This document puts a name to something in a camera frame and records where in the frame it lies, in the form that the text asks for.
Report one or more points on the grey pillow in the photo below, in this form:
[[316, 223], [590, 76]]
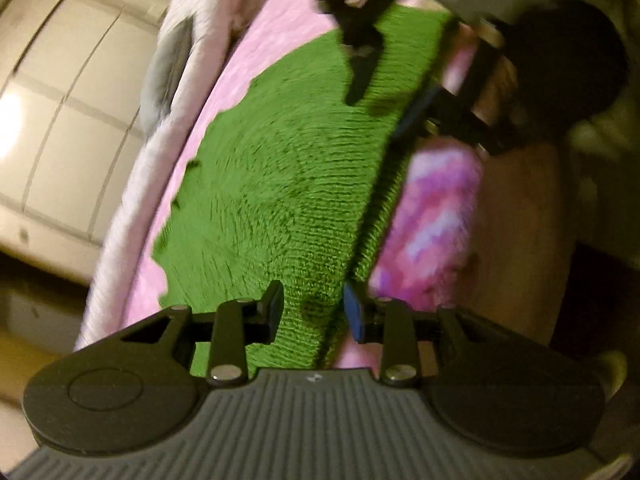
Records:
[[167, 75]]

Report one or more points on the pink floral blanket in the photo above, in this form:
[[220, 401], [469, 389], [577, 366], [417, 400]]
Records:
[[435, 210]]

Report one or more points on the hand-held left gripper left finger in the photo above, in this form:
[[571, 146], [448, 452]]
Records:
[[274, 305]]

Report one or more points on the green knitted sweater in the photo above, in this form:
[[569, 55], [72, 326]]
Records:
[[280, 170]]

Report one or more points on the white folded quilt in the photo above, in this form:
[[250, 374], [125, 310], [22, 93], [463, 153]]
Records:
[[125, 240]]

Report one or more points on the cream wardrobe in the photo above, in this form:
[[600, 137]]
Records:
[[65, 110]]

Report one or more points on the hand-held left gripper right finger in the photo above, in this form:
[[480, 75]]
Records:
[[352, 310]]

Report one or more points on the brown bed base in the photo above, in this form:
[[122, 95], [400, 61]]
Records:
[[520, 240]]

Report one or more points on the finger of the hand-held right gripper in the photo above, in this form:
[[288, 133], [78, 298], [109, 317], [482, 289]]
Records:
[[362, 35], [465, 115]]

